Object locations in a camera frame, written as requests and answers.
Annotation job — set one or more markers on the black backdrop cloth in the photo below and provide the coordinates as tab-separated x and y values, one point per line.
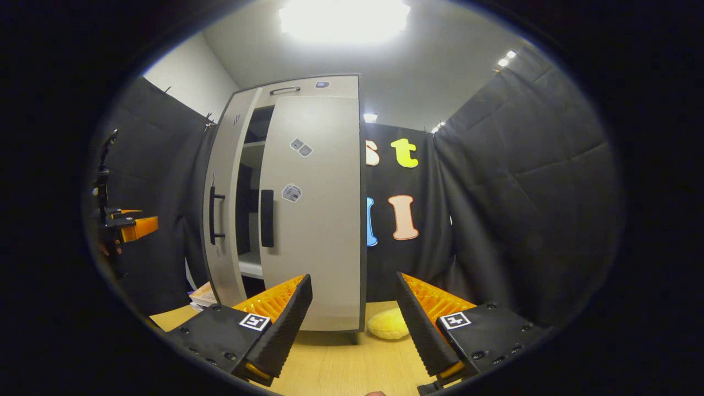
522	192

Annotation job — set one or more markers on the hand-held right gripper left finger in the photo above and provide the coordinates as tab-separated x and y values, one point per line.
283	330

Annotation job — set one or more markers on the large ceiling light panel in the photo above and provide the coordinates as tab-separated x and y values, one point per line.
344	19

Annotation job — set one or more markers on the grey cabinet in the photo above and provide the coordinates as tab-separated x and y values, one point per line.
330	87

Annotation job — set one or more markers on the beige cover book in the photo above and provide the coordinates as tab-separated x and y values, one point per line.
203	293

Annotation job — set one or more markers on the yellow round sponge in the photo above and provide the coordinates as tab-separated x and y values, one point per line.
388	324

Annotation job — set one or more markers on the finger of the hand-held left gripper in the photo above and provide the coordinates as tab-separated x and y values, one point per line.
127	212
142	227

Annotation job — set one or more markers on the white cover book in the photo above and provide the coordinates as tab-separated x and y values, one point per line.
197	306

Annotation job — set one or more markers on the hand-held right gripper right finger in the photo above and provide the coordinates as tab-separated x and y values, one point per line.
423	330

